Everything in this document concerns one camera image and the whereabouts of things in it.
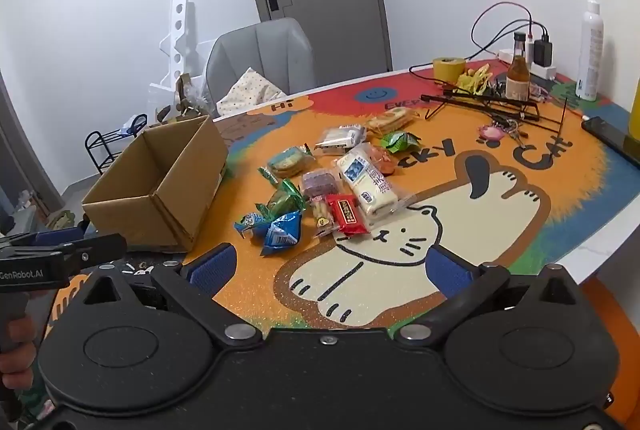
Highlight orange candy packet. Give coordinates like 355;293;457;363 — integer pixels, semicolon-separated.
371;146;401;174

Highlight black cable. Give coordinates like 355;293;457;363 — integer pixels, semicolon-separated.
409;21;550;83

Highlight small teal snack packet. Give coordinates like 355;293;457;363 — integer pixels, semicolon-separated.
234;205;273;238

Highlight person's left hand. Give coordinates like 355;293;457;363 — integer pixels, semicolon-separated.
0;325;38;392

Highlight teal sandwich biscuit packet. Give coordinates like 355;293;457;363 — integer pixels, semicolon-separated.
257;145;317;186

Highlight yellow tape roll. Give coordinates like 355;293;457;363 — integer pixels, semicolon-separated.
433;56;467;83

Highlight colourful cat table mat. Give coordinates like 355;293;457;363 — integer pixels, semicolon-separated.
45;59;640;336

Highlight tan cracker packet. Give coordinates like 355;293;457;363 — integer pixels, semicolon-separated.
365;106;418;134

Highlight yellow plastic bag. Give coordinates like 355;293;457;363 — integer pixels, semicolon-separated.
456;65;493;97

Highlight brown cardboard box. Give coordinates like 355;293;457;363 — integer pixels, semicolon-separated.
81;114;230;253

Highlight brown paper bag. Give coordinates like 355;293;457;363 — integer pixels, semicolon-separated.
155;74;211;126

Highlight purple cake packet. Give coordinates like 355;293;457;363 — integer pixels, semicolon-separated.
300;167;342;201

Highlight dark green snack packet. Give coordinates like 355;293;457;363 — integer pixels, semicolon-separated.
265;178;308;221

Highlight yellow container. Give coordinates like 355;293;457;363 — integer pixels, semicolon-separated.
629;82;640;146

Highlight white panel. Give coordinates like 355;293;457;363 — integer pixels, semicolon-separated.
196;41;218;77

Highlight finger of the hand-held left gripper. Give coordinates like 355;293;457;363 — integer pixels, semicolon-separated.
62;233;127;272
30;230;98;247

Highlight clear white cake packet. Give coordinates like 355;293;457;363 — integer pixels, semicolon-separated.
315;124;368;156

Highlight key bunch with pink charm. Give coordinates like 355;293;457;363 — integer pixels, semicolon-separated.
477;119;528;150

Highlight black metal shoe rack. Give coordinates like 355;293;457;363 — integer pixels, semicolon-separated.
84;114;148;176

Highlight large white bread packet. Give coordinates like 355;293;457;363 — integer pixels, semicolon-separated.
335;142;416;231

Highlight green slippers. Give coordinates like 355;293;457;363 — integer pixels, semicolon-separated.
47;209;83;231

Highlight white power strip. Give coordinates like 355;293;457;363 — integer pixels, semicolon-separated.
497;49;557;81

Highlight dotted cream cushion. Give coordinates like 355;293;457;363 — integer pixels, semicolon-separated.
218;67;286;117

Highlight red snack packet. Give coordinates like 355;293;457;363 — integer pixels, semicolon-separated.
326;193;372;238

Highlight black charger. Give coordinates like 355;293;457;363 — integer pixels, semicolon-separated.
533;39;553;67

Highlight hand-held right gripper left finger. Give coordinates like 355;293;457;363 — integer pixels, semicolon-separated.
80;242;264;352

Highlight brown glass bottle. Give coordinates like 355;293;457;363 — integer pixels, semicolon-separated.
505;31;532;102

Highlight white perforated rack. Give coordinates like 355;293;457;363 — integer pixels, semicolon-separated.
149;0;201;111

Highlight black smartphone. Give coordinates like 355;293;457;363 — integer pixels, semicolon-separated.
581;116;640;168

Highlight blue snack packet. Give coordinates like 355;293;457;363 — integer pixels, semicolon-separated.
260;210;304;257

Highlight black wire stand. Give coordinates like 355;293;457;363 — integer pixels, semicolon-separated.
420;91;568;138

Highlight orange seat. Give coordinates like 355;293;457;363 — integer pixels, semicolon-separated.
582;277;640;430

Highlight grey padded chair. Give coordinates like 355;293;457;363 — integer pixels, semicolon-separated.
205;17;317;116

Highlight dark side doorway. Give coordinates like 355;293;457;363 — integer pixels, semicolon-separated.
0;75;66;221

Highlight red cable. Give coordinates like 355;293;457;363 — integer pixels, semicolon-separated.
471;1;535;48

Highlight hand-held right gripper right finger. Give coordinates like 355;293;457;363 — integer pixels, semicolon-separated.
397;243;587;352

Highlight light green packet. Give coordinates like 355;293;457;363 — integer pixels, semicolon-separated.
380;130;423;155

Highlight white spray bottle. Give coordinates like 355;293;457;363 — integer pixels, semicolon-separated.
575;0;605;102

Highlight blue cloth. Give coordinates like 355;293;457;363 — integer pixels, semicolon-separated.
120;115;147;136

